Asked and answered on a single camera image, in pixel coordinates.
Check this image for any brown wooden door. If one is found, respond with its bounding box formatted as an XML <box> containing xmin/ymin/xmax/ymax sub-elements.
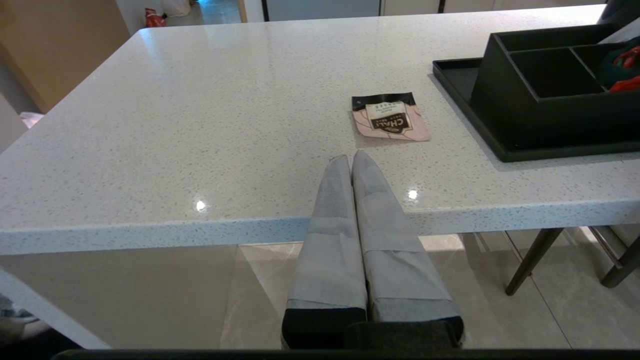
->
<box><xmin>0</xmin><ymin>0</ymin><xmax>132</xmax><ymax>115</ymax></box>

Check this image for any black serving tray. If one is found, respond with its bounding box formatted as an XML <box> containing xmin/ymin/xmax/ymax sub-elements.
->
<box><xmin>432</xmin><ymin>57</ymin><xmax>640</xmax><ymax>163</ymax></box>

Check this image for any black compartment organizer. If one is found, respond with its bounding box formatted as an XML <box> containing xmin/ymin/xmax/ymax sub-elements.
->
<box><xmin>471</xmin><ymin>22</ymin><xmax>640</xmax><ymax>151</ymax></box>

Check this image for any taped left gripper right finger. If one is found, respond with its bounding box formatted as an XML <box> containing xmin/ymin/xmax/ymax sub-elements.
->
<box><xmin>351</xmin><ymin>150</ymin><xmax>463</xmax><ymax>326</ymax></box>

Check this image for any red green sachet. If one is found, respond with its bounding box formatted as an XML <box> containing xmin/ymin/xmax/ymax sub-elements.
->
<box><xmin>609</xmin><ymin>75</ymin><xmax>640</xmax><ymax>94</ymax></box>
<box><xmin>600</xmin><ymin>44</ymin><xmax>640</xmax><ymax>83</ymax></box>

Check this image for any white plastic bag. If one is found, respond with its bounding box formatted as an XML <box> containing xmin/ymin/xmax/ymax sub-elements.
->
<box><xmin>162</xmin><ymin>0</ymin><xmax>193</xmax><ymax>18</ymax></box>

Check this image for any red bag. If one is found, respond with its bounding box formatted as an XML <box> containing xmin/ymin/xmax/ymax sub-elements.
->
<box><xmin>145</xmin><ymin>7</ymin><xmax>167</xmax><ymax>29</ymax></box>

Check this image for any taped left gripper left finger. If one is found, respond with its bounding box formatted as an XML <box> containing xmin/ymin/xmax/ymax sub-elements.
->
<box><xmin>282</xmin><ymin>155</ymin><xmax>368</xmax><ymax>348</ymax></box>

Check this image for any pink black tea packet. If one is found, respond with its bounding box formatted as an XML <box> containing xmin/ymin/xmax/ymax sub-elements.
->
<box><xmin>351</xmin><ymin>91</ymin><xmax>432</xmax><ymax>142</ymax></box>

